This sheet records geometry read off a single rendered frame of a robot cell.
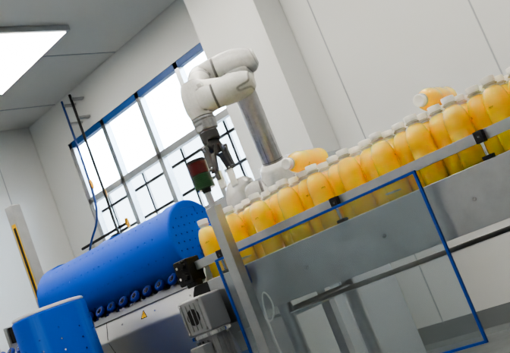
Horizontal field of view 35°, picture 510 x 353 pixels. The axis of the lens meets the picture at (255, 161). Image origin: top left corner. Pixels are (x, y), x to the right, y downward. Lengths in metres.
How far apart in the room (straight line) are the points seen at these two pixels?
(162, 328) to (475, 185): 1.42
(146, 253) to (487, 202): 1.40
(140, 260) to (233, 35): 3.41
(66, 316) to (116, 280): 0.29
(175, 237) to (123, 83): 4.87
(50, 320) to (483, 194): 1.63
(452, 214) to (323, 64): 3.92
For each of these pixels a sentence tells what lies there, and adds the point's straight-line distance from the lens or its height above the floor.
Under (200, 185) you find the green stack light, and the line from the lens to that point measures 2.57.
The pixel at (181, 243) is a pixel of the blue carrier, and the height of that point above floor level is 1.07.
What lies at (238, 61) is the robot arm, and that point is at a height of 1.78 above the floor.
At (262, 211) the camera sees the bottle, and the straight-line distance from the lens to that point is 2.72.
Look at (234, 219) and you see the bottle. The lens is 2.81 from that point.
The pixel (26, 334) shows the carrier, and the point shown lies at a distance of 3.14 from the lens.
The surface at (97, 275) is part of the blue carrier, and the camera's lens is 3.35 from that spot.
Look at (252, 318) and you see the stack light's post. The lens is 2.55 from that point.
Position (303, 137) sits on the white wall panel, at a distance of 5.92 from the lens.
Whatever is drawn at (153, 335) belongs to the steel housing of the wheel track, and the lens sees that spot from 3.22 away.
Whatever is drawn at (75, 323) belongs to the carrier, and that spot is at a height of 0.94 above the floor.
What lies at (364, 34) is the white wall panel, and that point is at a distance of 5.90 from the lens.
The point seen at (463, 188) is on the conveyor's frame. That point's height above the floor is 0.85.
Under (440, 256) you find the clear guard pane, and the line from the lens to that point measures 2.30.
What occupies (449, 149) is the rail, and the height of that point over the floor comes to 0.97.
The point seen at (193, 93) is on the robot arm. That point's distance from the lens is 3.13.
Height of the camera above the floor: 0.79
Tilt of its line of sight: 9 degrees up
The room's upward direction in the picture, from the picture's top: 22 degrees counter-clockwise
